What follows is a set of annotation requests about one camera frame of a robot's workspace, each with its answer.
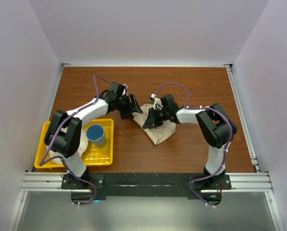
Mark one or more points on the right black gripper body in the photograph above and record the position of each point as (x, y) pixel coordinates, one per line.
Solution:
(158, 117)

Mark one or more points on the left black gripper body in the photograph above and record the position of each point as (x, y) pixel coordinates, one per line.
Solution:
(124, 106)

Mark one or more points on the beige cloth napkin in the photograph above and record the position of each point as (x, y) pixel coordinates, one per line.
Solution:
(159, 134)

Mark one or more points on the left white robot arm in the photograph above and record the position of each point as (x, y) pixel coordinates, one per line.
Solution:
(64, 132)

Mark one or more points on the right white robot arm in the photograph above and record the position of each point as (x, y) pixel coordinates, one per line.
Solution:
(216, 126)

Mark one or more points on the blue plastic cup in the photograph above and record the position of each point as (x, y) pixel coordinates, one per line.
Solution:
(96, 134)

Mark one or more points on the white divided plate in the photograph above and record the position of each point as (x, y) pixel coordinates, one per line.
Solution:
(81, 149)

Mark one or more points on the yellow plastic tray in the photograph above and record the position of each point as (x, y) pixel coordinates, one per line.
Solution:
(93, 156)

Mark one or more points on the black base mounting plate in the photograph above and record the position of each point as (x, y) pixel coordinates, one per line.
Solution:
(102, 185)

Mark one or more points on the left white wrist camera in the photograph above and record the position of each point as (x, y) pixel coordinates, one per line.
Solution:
(125, 91)

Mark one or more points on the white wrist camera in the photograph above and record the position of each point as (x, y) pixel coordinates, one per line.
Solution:
(125, 91)
(157, 104)

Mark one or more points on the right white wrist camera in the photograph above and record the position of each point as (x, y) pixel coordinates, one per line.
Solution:
(157, 104)

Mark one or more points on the aluminium table frame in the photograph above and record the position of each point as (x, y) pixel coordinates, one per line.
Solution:
(241, 209)

